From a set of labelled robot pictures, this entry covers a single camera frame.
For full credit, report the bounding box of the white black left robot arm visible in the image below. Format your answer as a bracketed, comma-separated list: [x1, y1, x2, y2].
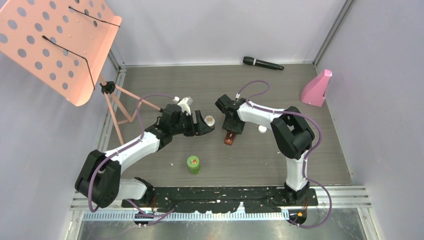
[74, 104, 215, 212]

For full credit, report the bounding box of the pink wedge object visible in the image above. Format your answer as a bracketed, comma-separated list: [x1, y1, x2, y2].
[300, 69, 332, 107]

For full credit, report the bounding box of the white bottle cap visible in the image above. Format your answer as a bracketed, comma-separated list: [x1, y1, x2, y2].
[258, 125, 267, 134]

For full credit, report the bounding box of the black microphone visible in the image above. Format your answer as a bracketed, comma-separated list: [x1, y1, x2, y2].
[242, 56, 285, 71]

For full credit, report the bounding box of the pink music stand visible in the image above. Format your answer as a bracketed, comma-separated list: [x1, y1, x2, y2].
[0, 0, 165, 147]

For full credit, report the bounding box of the white capped pill bottle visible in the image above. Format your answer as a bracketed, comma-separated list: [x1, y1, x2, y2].
[204, 115, 215, 129]

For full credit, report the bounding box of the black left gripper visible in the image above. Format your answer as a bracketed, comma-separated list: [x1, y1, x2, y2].
[171, 110, 211, 137]

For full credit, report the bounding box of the green black pill bottle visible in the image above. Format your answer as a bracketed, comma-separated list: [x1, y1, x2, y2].
[186, 155, 201, 175]

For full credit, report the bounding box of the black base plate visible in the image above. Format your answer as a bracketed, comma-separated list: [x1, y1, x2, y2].
[121, 186, 318, 214]

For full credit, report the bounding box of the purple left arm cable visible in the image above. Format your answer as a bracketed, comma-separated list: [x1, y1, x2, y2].
[88, 94, 178, 226]

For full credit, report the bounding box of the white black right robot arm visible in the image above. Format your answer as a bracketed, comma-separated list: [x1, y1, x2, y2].
[215, 94, 315, 205]

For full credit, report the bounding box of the brown translucent pill container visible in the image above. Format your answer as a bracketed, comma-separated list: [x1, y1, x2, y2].
[224, 130, 237, 146]

